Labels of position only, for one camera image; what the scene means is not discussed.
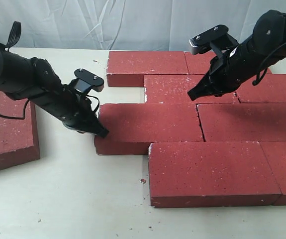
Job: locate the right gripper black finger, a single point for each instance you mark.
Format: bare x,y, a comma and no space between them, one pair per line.
202,89

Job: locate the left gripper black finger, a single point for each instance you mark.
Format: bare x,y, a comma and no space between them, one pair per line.
96,129

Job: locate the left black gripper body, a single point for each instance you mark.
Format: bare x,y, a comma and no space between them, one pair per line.
65,105

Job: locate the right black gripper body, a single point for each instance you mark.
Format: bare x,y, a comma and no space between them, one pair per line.
234,67

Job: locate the chipped red brick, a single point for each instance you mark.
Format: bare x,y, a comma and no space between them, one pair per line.
173,89

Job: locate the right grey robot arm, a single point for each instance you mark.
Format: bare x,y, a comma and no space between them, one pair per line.
268,38

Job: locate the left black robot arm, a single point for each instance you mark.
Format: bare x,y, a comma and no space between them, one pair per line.
35,80

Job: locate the right third-row red brick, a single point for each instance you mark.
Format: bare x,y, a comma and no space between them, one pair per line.
243,122

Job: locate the right second-row red brick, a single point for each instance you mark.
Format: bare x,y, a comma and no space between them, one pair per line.
272,89

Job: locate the front large red brick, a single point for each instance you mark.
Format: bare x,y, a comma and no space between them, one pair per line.
210,174

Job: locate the white backdrop cloth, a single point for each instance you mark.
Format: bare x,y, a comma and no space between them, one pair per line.
127,24

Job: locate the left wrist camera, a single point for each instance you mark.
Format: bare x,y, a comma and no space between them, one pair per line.
86,81

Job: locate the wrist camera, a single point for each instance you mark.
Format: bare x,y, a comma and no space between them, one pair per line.
86,81
216,39

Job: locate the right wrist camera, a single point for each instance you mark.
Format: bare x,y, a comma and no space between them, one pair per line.
216,39

